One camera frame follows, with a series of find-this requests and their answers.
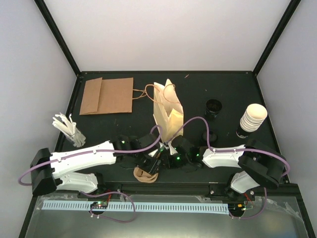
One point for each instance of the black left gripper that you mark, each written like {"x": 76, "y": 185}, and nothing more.
{"x": 151, "y": 168}

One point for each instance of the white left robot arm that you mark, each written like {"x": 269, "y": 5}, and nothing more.
{"x": 62, "y": 170}

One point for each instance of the white slotted cable duct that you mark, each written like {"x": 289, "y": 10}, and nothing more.
{"x": 206, "y": 208}

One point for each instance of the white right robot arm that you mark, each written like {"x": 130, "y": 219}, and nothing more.
{"x": 259, "y": 166}

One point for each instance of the flat brown paper bag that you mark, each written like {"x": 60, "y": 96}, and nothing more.
{"x": 90, "y": 100}

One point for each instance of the brown cardboard cup carrier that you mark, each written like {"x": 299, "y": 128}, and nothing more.
{"x": 143, "y": 176}

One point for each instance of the cream paper bag with handles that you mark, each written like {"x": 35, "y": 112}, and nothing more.
{"x": 167, "y": 110}

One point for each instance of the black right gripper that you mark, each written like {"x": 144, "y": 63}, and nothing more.
{"x": 168, "y": 163}

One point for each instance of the stack of white paper cups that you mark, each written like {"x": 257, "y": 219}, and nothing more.
{"x": 251, "y": 120}

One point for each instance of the brown paper bag with handles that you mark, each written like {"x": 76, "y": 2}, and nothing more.
{"x": 116, "y": 95}

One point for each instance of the black coffee cup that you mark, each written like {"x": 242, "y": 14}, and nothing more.
{"x": 213, "y": 107}

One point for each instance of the white stirrers in holder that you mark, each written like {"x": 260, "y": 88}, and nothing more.
{"x": 68, "y": 127}

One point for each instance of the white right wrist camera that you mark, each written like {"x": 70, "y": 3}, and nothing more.
{"x": 170, "y": 148}

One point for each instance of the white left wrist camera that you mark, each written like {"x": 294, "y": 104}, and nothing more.
{"x": 155, "y": 154}

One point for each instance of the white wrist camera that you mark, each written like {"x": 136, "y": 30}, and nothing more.
{"x": 170, "y": 148}
{"x": 155, "y": 154}

